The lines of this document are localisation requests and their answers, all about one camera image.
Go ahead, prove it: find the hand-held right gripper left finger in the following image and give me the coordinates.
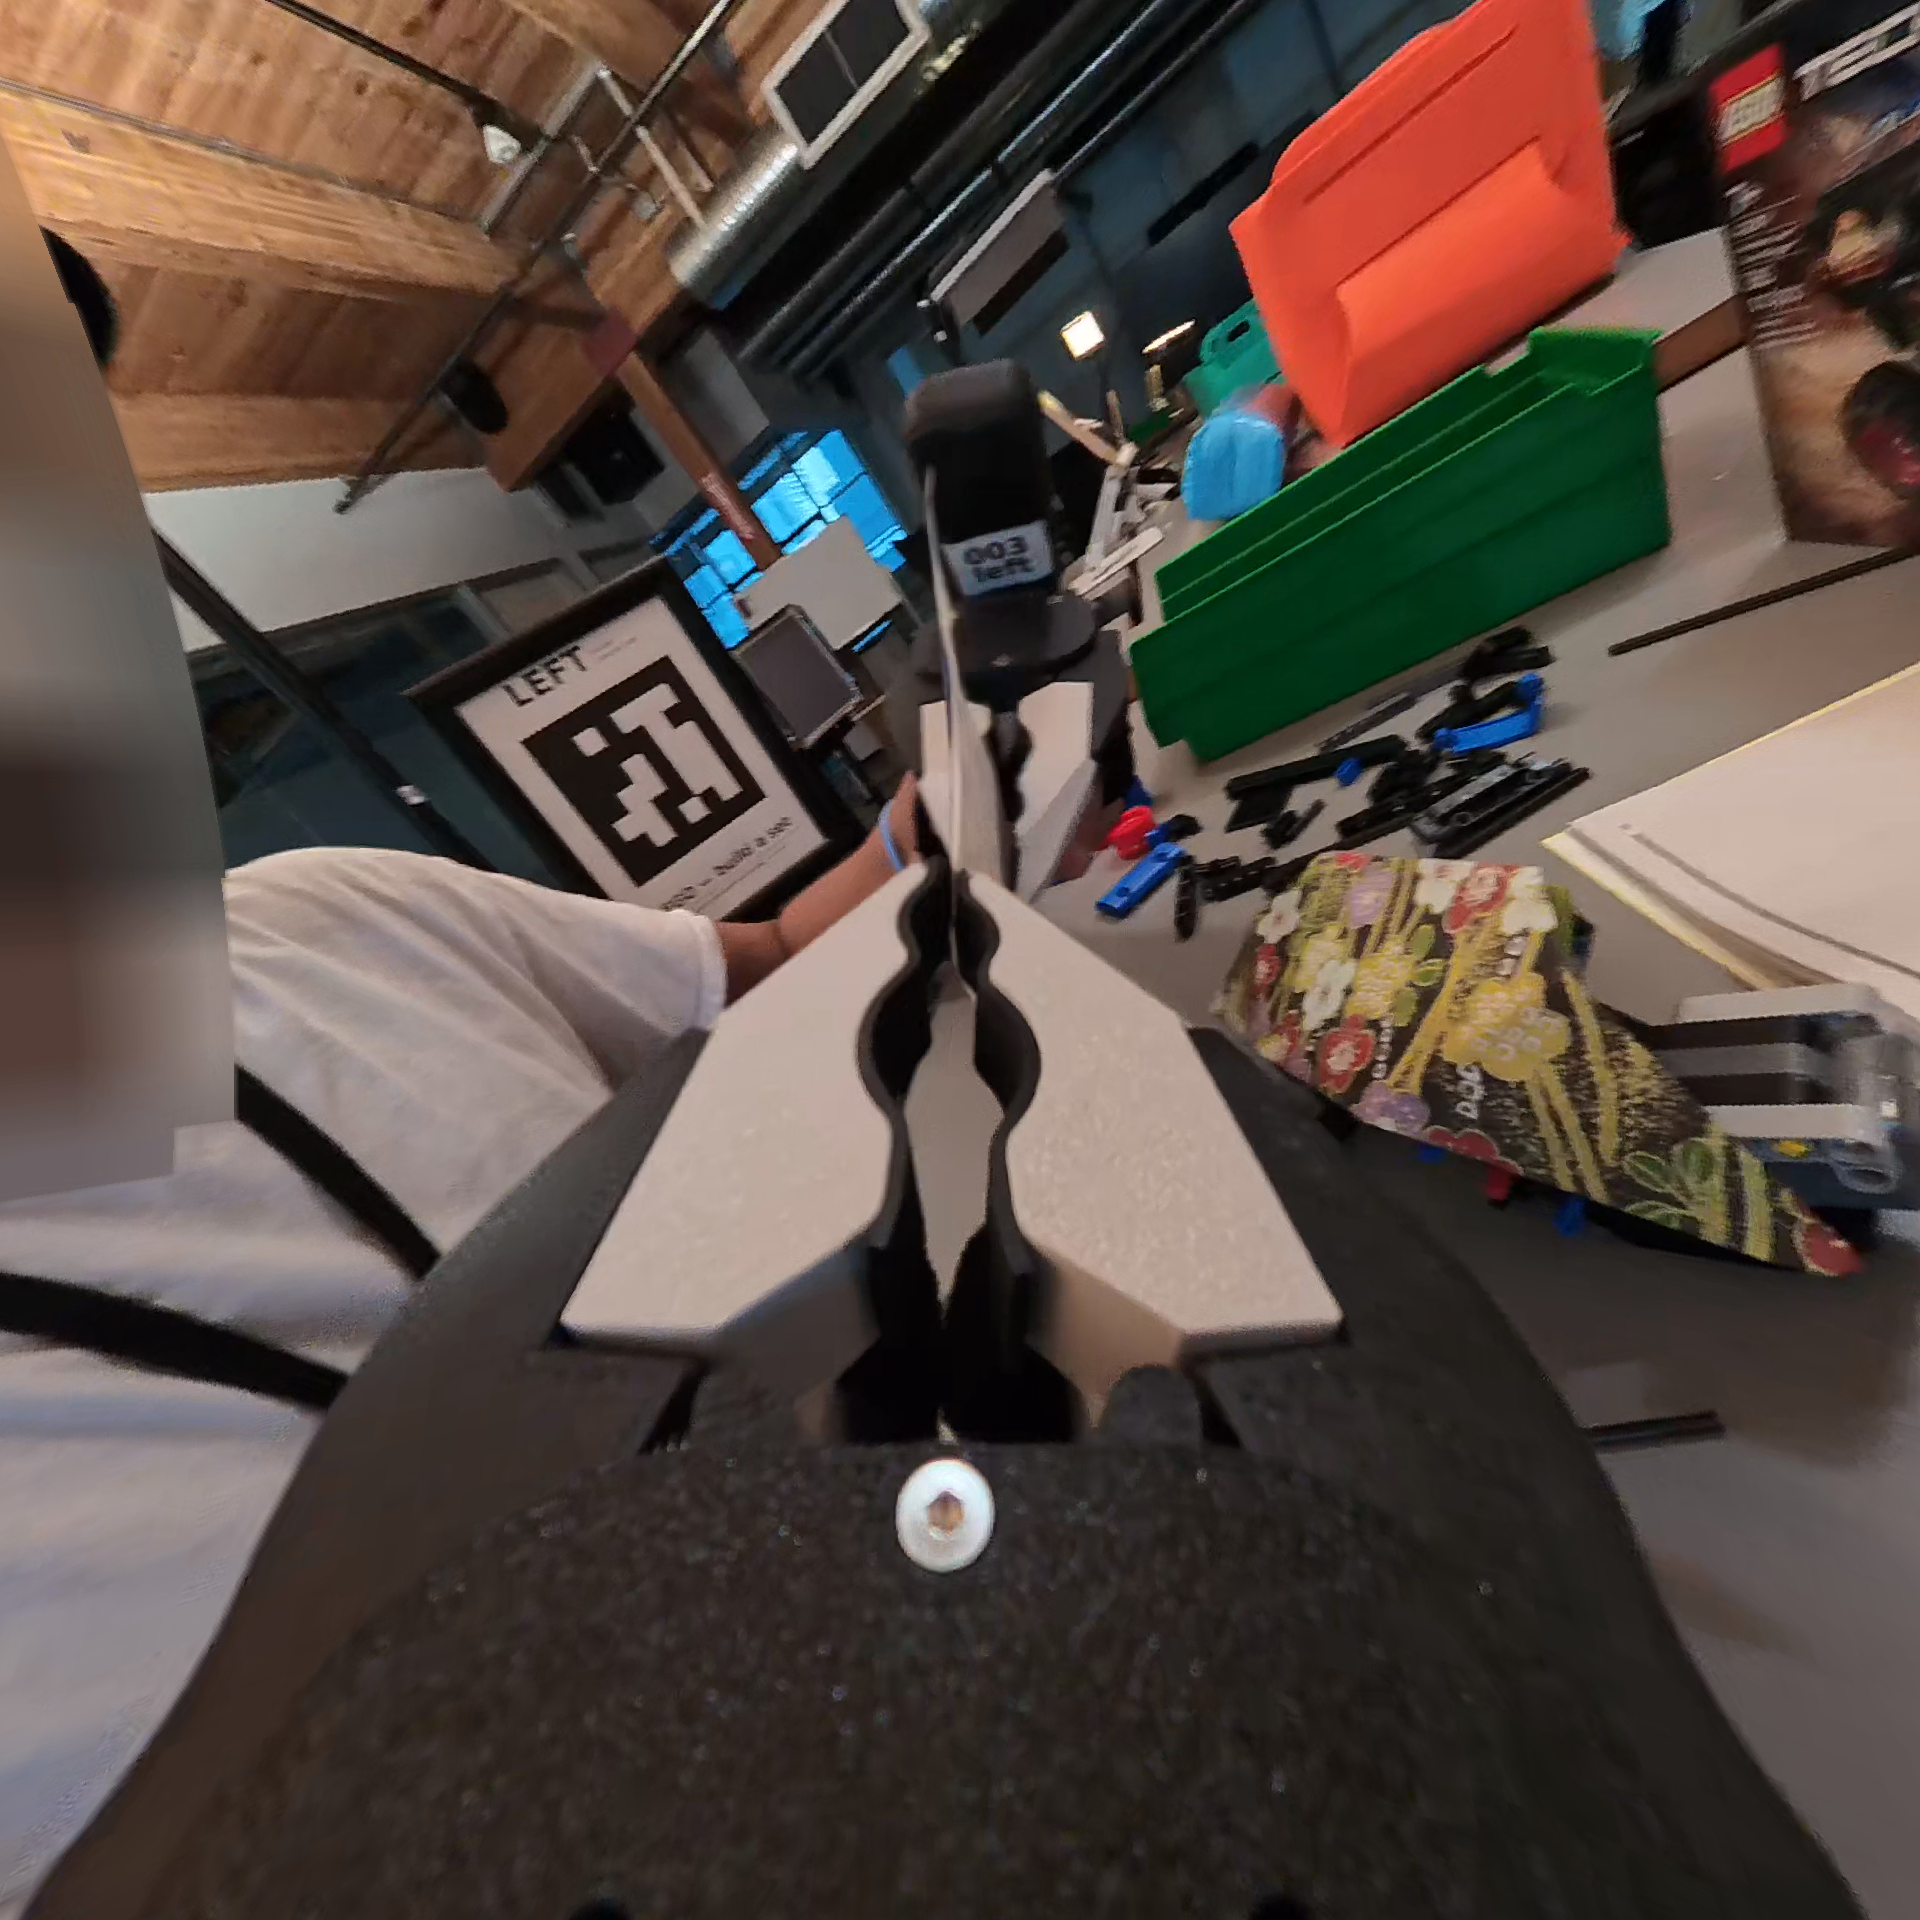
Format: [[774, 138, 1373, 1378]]
[[558, 861, 962, 1442]]

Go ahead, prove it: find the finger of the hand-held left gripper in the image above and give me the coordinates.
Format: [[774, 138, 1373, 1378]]
[[1001, 680, 1109, 904], [913, 696, 1009, 890]]

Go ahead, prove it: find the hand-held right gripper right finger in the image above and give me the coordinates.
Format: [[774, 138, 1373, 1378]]
[[949, 870, 1344, 1445]]

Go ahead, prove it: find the person's left forearm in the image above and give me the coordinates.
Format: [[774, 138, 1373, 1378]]
[[717, 772, 924, 998]]

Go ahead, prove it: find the printed toy set box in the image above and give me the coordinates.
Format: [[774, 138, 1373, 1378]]
[[1703, 0, 1920, 548]]

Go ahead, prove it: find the grey computer monitor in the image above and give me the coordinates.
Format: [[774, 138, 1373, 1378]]
[[730, 615, 866, 748]]

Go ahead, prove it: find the blue plastic bag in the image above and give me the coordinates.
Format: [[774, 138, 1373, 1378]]
[[1182, 392, 1295, 522]]

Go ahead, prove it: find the green crate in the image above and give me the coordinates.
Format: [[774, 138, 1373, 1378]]
[[1196, 299, 1278, 395]]

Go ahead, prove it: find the framed marker sign board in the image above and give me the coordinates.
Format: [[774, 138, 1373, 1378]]
[[404, 563, 863, 924]]

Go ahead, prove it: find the floral patterned black cloth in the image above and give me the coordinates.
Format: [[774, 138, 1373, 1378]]
[[1210, 852, 1869, 1279]]

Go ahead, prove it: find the pile of black beam pieces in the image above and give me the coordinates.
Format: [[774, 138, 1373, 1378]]
[[1169, 626, 1593, 940]]

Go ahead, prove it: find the green plastic bin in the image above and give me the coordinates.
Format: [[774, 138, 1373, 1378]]
[[1127, 326, 1673, 764]]

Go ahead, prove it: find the blue curved beam piece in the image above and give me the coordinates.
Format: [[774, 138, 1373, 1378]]
[[1430, 674, 1548, 754]]

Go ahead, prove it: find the orange storage bin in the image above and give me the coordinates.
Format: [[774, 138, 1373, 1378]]
[[1230, 0, 1630, 447]]

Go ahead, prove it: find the grey and blue brick assembly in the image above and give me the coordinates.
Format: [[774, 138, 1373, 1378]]
[[1650, 983, 1920, 1204]]

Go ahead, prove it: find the white instruction booklet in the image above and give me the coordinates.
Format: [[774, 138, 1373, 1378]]
[[1545, 661, 1920, 995]]

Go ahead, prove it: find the long black axle rod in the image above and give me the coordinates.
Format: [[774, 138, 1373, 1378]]
[[1607, 551, 1920, 655]]

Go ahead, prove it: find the silver air duct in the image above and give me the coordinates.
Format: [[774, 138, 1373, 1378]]
[[668, 127, 825, 303]]

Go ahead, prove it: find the black harness strap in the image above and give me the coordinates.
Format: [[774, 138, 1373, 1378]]
[[0, 1071, 441, 1413]]

